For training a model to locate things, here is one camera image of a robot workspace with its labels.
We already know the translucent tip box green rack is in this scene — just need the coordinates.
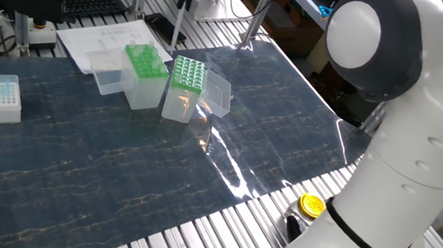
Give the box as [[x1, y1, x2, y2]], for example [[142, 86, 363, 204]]
[[161, 52, 238, 129], [79, 34, 173, 114]]

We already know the black smartphone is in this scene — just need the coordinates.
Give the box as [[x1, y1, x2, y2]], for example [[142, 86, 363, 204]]
[[141, 11, 191, 48]]

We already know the black keyboard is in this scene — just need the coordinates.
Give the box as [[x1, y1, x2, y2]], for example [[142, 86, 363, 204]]
[[61, 0, 130, 25]]

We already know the white paper sheet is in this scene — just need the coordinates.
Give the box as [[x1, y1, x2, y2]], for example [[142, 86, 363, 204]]
[[52, 9, 178, 86]]

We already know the small blue object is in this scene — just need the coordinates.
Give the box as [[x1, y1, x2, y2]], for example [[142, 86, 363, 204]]
[[317, 4, 335, 21]]

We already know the white stand base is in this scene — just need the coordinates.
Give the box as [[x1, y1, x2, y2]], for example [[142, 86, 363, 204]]
[[26, 18, 61, 53]]

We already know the dark marble pattern mat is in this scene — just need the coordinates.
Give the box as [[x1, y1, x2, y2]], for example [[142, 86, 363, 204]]
[[0, 7, 383, 248]]

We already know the glass jar gold lid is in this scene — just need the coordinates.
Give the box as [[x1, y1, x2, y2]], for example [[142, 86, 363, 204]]
[[281, 190, 329, 247]]

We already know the white pedestal metal base plate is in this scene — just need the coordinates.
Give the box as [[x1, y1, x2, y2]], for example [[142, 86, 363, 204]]
[[192, 0, 259, 29]]

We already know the thin black cable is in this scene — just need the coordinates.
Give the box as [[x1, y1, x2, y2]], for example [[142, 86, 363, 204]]
[[219, 0, 272, 24]]

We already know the black cable loop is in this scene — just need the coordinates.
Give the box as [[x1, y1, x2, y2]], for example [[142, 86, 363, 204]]
[[0, 31, 20, 61]]

